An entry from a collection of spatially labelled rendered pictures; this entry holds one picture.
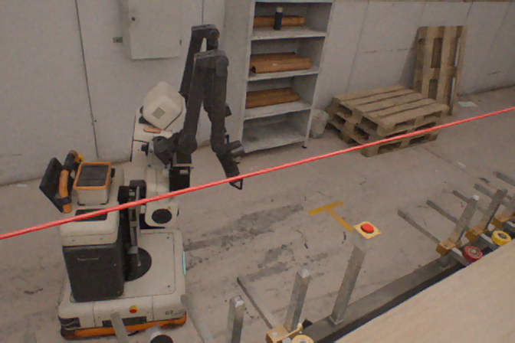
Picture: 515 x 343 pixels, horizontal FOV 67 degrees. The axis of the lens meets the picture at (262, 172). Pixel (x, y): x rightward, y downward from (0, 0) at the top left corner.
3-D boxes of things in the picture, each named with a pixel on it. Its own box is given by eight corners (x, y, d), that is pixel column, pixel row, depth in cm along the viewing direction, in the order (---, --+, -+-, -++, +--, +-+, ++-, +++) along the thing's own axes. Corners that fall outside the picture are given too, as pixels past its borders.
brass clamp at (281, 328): (264, 338, 144) (265, 330, 141) (293, 323, 150) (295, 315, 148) (273, 352, 139) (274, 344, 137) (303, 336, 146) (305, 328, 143)
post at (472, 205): (434, 268, 203) (471, 194, 177) (437, 266, 205) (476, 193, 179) (439, 272, 201) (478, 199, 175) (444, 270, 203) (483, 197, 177)
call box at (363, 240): (347, 241, 140) (352, 225, 136) (361, 236, 144) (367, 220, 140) (361, 254, 136) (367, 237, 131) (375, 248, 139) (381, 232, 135)
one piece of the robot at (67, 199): (65, 227, 186) (34, 194, 173) (78, 184, 215) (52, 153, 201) (86, 219, 186) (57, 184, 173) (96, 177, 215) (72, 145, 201)
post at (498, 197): (460, 256, 217) (498, 187, 191) (464, 254, 219) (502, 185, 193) (465, 260, 215) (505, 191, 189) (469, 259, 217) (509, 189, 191)
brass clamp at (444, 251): (434, 249, 192) (437, 242, 189) (450, 241, 199) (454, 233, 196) (444, 258, 188) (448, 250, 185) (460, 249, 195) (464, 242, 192)
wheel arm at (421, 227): (396, 215, 212) (398, 209, 210) (400, 213, 214) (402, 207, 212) (467, 269, 183) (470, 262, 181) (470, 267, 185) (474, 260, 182)
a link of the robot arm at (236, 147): (211, 137, 176) (212, 147, 169) (234, 127, 176) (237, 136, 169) (221, 157, 184) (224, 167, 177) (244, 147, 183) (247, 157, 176)
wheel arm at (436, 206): (424, 204, 225) (427, 198, 223) (428, 203, 227) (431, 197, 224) (495, 253, 196) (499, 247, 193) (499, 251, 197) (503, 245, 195)
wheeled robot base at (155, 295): (60, 343, 211) (52, 314, 197) (80, 257, 262) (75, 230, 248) (187, 328, 227) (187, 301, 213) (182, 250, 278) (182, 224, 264)
